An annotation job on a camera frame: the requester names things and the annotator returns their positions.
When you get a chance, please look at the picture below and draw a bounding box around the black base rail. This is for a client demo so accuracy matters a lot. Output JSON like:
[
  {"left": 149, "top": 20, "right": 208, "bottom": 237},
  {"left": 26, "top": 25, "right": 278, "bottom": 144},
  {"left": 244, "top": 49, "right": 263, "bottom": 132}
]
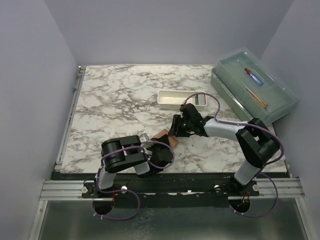
[{"left": 43, "top": 173, "right": 260, "bottom": 208}]

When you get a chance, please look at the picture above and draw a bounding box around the white rectangular tray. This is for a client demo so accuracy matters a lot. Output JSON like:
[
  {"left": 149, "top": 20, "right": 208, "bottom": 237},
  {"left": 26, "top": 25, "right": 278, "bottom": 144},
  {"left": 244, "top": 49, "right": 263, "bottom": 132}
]
[{"left": 157, "top": 89, "right": 207, "bottom": 110}]

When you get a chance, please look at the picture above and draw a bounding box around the red blue screwdriver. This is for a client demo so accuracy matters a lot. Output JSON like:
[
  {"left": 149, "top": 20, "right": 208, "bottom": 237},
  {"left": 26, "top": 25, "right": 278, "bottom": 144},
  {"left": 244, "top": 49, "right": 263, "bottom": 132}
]
[{"left": 237, "top": 59, "right": 264, "bottom": 87}]

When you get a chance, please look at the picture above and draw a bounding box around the tan leather card holder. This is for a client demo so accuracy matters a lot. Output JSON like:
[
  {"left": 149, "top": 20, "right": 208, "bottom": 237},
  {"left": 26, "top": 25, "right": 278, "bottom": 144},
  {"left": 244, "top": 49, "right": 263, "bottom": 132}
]
[{"left": 153, "top": 128, "right": 179, "bottom": 149}]

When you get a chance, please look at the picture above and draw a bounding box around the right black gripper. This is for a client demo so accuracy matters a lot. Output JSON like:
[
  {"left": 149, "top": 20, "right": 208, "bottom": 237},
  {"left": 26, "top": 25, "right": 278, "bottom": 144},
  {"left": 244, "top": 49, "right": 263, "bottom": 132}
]
[{"left": 168, "top": 115, "right": 193, "bottom": 138}]

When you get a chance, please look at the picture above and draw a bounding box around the orange pencil tool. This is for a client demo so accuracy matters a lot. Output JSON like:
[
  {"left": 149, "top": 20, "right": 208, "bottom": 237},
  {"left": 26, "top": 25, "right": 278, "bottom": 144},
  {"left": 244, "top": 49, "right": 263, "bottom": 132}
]
[{"left": 246, "top": 88, "right": 268, "bottom": 110}]

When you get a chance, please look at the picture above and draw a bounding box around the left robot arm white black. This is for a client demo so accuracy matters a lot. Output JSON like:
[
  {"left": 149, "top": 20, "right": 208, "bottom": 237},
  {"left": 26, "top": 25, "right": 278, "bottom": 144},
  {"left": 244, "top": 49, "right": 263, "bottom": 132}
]
[{"left": 93, "top": 130, "right": 178, "bottom": 198}]

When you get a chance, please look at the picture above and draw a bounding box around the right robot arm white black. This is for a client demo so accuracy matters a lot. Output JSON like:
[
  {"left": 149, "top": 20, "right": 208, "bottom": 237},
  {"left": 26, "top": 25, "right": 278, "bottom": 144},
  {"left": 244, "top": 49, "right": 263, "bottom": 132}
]
[{"left": 168, "top": 103, "right": 281, "bottom": 196}]

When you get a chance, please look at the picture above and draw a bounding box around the clear green plastic toolbox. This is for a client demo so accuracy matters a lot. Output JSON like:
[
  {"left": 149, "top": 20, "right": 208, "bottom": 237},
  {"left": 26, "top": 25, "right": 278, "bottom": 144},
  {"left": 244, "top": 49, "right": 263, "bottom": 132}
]
[{"left": 211, "top": 47, "right": 299, "bottom": 126}]

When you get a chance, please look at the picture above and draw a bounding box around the aluminium frame rail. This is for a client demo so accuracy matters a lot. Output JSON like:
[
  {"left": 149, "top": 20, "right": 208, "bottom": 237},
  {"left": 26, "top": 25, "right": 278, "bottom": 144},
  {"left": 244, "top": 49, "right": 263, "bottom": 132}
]
[{"left": 27, "top": 66, "right": 86, "bottom": 240}]

